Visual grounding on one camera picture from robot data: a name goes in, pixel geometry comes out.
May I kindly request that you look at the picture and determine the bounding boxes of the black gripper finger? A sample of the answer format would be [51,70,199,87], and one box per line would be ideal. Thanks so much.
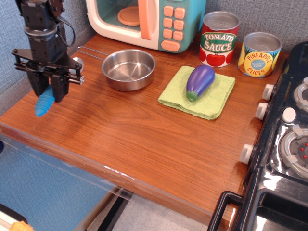
[51,75,69,103]
[26,71,49,97]

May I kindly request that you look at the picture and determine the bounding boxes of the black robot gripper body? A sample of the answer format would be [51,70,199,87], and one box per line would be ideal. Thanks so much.
[12,28,84,85]

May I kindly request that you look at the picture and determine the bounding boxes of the blue handled metal spoon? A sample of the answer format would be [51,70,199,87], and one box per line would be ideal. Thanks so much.
[34,56,84,118]

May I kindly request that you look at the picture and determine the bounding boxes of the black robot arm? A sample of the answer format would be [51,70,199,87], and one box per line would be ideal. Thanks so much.
[12,0,84,103]

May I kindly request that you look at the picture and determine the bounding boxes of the yellow green folded cloth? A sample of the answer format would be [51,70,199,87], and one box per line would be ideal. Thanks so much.
[158,66,235,120]

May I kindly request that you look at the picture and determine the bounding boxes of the small steel pan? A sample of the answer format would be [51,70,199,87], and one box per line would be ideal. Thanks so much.
[77,46,156,91]

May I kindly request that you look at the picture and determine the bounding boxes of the teal toy microwave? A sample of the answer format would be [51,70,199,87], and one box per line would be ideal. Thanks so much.
[86,0,206,53]

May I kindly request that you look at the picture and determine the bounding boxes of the purple toy eggplant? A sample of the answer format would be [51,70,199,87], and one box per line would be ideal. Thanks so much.
[186,65,216,102]

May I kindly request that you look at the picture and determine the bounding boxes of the orange object at corner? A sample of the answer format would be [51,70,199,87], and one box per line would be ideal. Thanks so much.
[0,203,34,231]

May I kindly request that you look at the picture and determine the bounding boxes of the tomato sauce can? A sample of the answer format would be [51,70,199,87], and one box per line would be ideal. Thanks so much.
[199,11,240,67]

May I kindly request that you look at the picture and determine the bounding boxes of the white stove knob lower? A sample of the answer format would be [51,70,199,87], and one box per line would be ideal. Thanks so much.
[240,144,254,165]

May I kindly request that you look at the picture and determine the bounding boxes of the white stove knob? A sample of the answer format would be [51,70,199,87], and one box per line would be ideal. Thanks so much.
[255,103,268,120]
[240,144,254,165]
[262,84,274,101]

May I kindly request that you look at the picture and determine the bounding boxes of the pineapple slices can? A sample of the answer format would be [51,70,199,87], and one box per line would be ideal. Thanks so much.
[238,32,282,78]

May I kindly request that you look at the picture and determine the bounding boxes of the white stove knob middle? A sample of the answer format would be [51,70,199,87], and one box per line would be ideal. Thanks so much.
[255,103,268,120]

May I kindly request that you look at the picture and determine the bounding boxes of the white stove knob upper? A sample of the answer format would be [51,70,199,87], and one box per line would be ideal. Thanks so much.
[262,84,274,101]

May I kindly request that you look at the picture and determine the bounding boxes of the black toy stove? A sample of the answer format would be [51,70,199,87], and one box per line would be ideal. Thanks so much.
[208,42,308,231]

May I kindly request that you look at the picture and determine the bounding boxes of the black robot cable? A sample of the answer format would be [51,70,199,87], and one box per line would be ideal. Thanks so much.
[56,16,77,48]

